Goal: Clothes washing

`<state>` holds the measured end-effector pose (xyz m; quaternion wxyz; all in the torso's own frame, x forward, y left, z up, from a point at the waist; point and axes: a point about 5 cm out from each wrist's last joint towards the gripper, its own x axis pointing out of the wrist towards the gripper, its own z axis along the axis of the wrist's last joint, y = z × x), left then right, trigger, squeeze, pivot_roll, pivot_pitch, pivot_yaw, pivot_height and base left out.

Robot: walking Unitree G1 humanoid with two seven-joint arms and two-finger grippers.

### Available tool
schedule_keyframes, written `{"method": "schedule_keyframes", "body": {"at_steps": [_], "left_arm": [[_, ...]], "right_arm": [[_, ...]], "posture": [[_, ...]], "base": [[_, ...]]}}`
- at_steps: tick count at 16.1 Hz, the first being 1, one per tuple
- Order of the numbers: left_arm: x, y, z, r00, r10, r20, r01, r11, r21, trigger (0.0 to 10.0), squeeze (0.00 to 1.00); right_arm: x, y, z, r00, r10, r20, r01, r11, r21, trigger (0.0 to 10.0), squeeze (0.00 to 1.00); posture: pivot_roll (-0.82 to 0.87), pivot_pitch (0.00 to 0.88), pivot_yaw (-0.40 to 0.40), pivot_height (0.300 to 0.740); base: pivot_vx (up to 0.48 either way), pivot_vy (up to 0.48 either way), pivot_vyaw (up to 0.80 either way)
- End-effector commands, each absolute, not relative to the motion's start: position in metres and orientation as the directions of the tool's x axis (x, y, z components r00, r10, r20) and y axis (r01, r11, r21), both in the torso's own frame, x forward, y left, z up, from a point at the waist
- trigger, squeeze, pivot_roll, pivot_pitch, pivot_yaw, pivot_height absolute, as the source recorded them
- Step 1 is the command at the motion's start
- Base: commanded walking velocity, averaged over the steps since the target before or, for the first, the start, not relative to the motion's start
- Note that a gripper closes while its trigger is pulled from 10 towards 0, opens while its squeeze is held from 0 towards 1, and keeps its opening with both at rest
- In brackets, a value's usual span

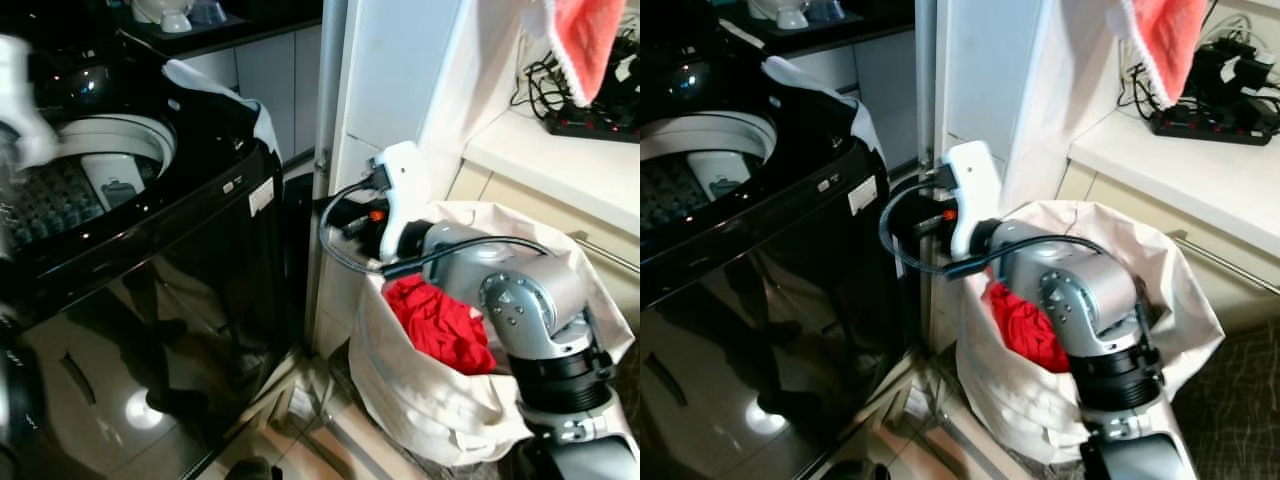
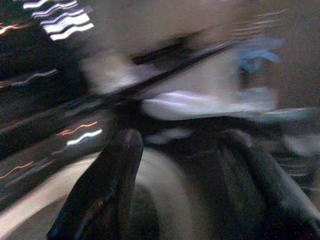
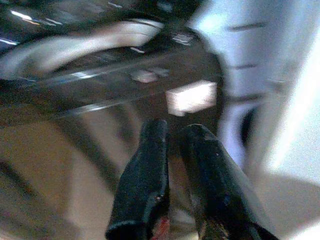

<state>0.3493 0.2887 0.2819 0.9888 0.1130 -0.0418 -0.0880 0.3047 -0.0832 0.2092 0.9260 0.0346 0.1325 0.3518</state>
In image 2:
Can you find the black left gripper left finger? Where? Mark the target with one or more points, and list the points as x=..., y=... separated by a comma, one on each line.
x=105, y=185

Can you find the white cloth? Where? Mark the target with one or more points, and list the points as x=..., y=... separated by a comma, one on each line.
x=207, y=102

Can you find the blue cloth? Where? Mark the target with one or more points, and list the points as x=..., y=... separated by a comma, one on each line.
x=257, y=53

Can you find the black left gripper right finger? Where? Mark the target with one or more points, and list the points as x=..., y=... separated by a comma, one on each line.
x=272, y=185

